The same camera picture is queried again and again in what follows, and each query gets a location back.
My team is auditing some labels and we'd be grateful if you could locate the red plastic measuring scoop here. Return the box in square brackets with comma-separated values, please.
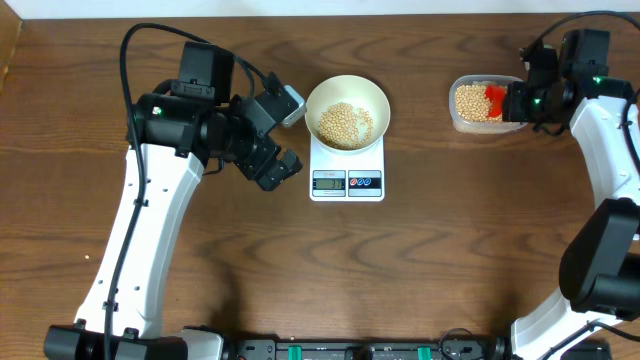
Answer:
[485, 84, 507, 118]

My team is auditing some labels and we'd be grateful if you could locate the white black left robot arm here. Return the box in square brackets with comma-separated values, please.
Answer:
[44, 42, 306, 359]

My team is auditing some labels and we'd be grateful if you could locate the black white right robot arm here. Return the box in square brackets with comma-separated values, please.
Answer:
[502, 29, 639, 359]

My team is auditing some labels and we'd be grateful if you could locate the pile of soybeans in bowl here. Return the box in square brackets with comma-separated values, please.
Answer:
[318, 102, 374, 150]

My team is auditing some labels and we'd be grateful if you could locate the white digital kitchen scale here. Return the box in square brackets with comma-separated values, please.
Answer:
[309, 138, 386, 202]

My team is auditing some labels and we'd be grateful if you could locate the cream round bowl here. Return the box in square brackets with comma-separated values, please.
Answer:
[305, 75, 391, 149]

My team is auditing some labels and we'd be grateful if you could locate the clear container of soybeans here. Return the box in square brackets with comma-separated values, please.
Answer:
[449, 74, 525, 135]

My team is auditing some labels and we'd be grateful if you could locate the wooden side panel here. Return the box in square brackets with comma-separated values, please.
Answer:
[0, 0, 23, 88]

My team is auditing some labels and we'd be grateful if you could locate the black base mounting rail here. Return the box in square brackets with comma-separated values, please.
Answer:
[233, 339, 511, 360]

